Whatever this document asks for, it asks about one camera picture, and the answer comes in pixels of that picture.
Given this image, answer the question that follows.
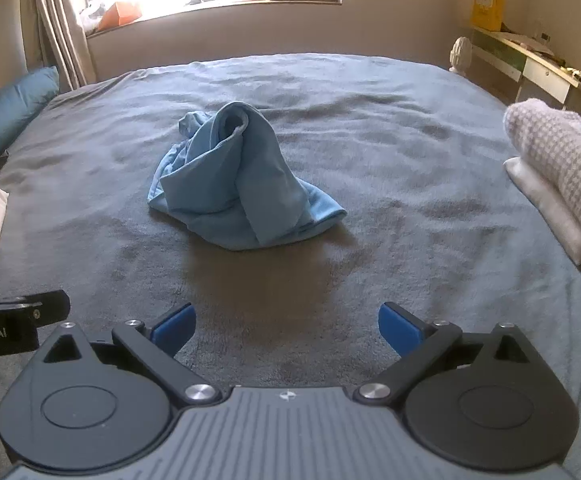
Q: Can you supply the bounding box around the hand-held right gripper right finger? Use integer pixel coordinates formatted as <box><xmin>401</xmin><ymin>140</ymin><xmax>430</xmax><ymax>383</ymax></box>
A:
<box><xmin>353</xmin><ymin>301</ymin><xmax>534</xmax><ymax>406</ymax></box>

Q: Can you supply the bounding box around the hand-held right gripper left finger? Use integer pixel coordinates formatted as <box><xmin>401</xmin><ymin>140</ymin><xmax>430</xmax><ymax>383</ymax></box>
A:
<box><xmin>43</xmin><ymin>302</ymin><xmax>224</xmax><ymax>407</ymax></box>

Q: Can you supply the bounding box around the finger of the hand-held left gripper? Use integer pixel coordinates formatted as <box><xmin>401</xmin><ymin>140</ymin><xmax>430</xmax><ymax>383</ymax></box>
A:
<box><xmin>0</xmin><ymin>290</ymin><xmax>71</xmax><ymax>328</ymax></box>

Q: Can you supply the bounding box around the light blue printed t-shirt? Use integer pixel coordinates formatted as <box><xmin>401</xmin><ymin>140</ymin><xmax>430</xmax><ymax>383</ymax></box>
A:
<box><xmin>147</xmin><ymin>101</ymin><xmax>347</xmax><ymax>252</ymax></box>

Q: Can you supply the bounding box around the grey bed blanket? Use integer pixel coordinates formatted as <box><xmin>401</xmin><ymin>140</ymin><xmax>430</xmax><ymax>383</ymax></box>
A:
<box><xmin>0</xmin><ymin>52</ymin><xmax>581</xmax><ymax>480</ymax></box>

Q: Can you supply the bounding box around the teal pillow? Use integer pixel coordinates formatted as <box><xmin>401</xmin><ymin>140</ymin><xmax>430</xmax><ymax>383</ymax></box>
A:
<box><xmin>0</xmin><ymin>66</ymin><xmax>60</xmax><ymax>161</ymax></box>

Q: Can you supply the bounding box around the folded houndstooth garment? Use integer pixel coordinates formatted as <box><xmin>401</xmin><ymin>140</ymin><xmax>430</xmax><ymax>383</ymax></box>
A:
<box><xmin>503</xmin><ymin>98</ymin><xmax>581</xmax><ymax>251</ymax></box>

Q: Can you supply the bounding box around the beige curtain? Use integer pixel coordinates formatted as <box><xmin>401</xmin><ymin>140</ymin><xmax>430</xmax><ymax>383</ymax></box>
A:
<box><xmin>18</xmin><ymin>0</ymin><xmax>96</xmax><ymax>93</ymax></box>

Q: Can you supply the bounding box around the white carved ornament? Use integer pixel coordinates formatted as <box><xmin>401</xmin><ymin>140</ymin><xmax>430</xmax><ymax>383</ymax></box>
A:
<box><xmin>449</xmin><ymin>36</ymin><xmax>473</xmax><ymax>77</ymax></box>

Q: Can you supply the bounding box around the white desk with drawers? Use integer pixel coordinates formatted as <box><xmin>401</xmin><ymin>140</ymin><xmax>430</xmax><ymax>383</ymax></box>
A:
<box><xmin>468</xmin><ymin>25</ymin><xmax>581</xmax><ymax>128</ymax></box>

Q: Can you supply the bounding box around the orange box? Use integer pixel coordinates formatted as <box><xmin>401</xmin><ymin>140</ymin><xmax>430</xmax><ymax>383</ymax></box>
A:
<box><xmin>98</xmin><ymin>2</ymin><xmax>144</xmax><ymax>31</ymax></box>

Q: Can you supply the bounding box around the yellow box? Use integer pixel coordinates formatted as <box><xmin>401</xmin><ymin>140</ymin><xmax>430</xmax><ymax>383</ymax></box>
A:
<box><xmin>472</xmin><ymin>0</ymin><xmax>505</xmax><ymax>32</ymax></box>

